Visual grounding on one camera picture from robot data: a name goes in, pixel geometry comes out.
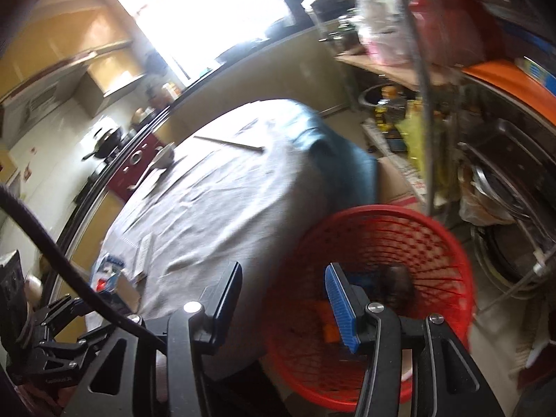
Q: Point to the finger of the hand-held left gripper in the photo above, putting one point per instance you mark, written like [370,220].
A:
[58,310]
[65,356]

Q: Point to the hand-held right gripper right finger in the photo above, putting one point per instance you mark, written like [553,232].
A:
[341,308]

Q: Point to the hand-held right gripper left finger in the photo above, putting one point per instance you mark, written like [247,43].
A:
[226,299]

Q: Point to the blue and white milk carton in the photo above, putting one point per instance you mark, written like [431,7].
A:
[110,271]

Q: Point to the red plastic basket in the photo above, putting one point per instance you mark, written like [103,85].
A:
[391,219]

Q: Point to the person's left hand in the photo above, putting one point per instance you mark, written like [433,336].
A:
[33,289]

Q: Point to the orange packet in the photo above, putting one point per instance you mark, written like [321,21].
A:
[326,321]

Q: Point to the dark brown lump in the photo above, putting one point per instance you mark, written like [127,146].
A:
[397,284]

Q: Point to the grey tablecloth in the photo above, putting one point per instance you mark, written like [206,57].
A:
[226,200]

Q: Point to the cardboard box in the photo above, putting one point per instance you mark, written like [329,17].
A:
[395,184]

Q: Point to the blue cloth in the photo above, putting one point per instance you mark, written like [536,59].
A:
[343,160]

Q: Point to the thin wooden stick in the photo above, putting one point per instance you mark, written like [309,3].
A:
[228,143]

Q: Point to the white bowl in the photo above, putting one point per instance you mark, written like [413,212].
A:
[164,156]

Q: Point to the maroon built-in oven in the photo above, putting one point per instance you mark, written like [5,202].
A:
[139,163]

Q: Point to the black wok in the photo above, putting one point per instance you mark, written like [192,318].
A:
[104,141]

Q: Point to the clear plastic bag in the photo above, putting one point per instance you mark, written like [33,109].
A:
[480,206]

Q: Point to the yellow plastic bag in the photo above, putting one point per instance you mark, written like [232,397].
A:
[412,139]

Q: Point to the metal basin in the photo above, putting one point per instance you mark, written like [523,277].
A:
[508,173]

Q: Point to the group of kitchen jars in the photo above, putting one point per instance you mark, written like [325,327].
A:
[167,93]

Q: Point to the metal shelf rack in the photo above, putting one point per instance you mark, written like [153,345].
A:
[423,95]

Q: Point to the pink plastic bag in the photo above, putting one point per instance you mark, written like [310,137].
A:
[382,34]

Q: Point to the orange plastic lid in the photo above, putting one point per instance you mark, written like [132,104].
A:
[508,78]

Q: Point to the bright window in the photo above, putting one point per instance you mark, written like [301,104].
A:
[204,13]

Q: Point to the red plastic bag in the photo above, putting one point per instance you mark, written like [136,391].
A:
[443,21]

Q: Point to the yellow wall cabinet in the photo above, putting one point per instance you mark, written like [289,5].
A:
[69,43]

